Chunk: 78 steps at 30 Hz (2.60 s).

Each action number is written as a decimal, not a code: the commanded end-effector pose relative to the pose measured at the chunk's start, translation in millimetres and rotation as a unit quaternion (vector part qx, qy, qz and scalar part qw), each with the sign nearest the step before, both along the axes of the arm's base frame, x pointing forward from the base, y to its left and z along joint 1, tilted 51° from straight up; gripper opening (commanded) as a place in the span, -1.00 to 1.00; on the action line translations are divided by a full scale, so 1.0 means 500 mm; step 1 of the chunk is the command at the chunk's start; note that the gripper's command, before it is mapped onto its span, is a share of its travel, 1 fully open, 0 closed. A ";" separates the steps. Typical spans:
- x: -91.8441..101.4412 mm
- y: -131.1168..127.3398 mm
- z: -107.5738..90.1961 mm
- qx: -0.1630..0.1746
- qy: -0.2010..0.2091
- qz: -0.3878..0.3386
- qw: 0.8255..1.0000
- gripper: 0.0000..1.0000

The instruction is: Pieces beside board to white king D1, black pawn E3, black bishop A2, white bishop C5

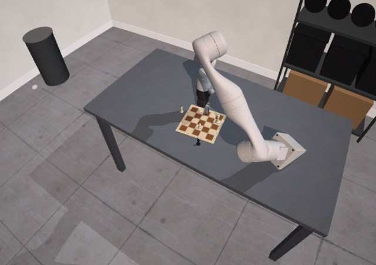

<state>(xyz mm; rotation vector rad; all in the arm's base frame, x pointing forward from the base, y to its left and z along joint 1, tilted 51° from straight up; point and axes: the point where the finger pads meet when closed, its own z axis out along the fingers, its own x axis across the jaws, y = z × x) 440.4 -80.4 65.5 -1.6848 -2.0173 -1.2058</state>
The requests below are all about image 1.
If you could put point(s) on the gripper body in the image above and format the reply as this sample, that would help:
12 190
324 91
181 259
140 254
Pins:
203 91

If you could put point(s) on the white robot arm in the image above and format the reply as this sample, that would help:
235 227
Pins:
232 101

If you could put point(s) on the white king chess piece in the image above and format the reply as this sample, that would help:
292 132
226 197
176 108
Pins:
217 121

